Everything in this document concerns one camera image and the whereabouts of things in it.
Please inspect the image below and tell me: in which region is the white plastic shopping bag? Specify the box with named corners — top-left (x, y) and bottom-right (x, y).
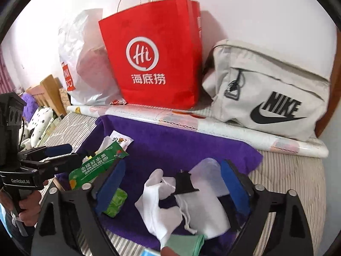
top-left (58, 9), bottom-right (128, 106)

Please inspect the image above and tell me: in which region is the red paper bag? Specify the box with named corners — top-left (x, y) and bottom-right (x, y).
top-left (98, 0), bottom-right (201, 110)

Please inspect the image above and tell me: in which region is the pink striped curtain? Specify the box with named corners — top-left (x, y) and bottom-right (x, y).
top-left (0, 51), bottom-right (15, 94)

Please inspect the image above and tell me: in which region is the wooden headboard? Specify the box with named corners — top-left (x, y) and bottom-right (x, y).
top-left (27, 75), bottom-right (67, 118)

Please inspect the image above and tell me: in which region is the brown picture book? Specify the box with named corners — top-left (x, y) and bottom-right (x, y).
top-left (59, 87), bottom-right (71, 107)

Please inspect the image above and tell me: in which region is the purple fluffy toy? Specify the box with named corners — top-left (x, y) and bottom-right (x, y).
top-left (21, 93), bottom-right (39, 123)

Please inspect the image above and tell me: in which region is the person's left hand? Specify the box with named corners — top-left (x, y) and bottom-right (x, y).
top-left (14, 189), bottom-right (43, 224)

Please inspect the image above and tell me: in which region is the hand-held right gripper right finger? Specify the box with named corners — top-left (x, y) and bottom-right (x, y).
top-left (221, 159), bottom-right (312, 256)

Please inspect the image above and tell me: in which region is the mint green cloth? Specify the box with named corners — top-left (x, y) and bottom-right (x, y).
top-left (165, 233), bottom-right (207, 256)

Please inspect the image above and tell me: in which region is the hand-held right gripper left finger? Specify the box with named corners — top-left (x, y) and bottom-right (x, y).
top-left (30, 160), bottom-right (126, 256)

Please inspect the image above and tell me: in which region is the white printed paper roll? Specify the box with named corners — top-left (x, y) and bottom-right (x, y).
top-left (66, 104), bottom-right (329, 158)

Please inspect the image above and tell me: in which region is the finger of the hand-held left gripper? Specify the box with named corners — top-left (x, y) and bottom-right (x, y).
top-left (20, 152), bottom-right (92, 183)
top-left (17, 143), bottom-right (73, 160)

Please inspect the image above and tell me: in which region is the purple towel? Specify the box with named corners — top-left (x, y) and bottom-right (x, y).
top-left (55, 115), bottom-right (264, 250)

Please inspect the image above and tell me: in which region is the grey striped mattress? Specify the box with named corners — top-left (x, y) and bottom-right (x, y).
top-left (44, 112), bottom-right (327, 256)

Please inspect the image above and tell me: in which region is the yellow snack packet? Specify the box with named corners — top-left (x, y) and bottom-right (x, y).
top-left (80, 149), bottom-right (96, 160)

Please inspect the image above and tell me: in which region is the green printed packet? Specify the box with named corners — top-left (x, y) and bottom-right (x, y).
top-left (69, 142), bottom-right (129, 191)

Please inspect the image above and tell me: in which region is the grey waist bag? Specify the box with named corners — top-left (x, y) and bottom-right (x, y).
top-left (202, 39), bottom-right (332, 142)

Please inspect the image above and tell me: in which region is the white black-dotted pillow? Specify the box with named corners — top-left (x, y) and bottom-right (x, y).
top-left (21, 107), bottom-right (58, 150)

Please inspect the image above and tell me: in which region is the brown wooden door frame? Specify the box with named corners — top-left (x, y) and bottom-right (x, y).
top-left (314, 29), bottom-right (341, 139)

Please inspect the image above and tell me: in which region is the white drawstring pouch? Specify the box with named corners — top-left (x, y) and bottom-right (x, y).
top-left (160, 158), bottom-right (232, 240)

